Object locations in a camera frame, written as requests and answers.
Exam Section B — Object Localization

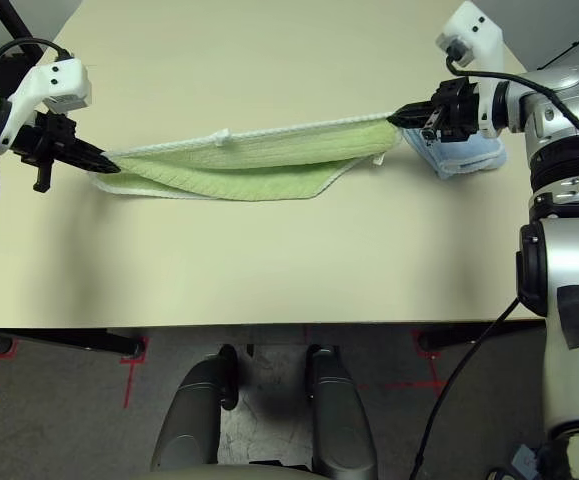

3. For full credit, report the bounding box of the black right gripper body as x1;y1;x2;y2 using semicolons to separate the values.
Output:
421;78;488;143

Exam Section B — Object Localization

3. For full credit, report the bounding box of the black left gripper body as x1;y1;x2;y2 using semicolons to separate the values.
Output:
12;112;78;194

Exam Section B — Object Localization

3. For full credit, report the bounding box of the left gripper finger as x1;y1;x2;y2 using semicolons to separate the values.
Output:
67;135;121;170
58;148;121;176

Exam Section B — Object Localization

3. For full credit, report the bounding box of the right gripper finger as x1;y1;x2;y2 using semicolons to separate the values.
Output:
387;113;435;128
393;101;436;118

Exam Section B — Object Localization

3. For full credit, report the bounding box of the green towel white trim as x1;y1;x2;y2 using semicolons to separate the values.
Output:
88;113;404;202

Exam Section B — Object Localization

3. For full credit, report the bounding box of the light blue folded towel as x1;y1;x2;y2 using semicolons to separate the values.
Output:
401;127;509;181

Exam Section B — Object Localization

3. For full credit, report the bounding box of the black metal rack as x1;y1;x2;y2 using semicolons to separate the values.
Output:
523;19;579;71

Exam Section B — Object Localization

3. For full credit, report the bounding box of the grey robot right leg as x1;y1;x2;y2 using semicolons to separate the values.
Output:
304;344;378;476

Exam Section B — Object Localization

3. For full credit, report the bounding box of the pale robot waist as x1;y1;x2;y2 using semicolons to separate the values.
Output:
143;464;320;480

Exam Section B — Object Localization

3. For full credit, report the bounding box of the small blue floor object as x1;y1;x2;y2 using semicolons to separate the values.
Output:
511;443;538;474

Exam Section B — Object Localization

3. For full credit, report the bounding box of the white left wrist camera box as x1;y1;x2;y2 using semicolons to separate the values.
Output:
0;57;93;154

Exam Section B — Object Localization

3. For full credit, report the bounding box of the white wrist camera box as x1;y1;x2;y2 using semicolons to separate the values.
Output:
435;0;513;137
0;57;93;154

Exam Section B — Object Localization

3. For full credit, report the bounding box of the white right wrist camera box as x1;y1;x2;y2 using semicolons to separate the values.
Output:
435;0;513;137

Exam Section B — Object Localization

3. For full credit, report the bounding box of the black metal frame bar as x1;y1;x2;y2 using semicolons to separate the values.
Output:
0;0;40;81

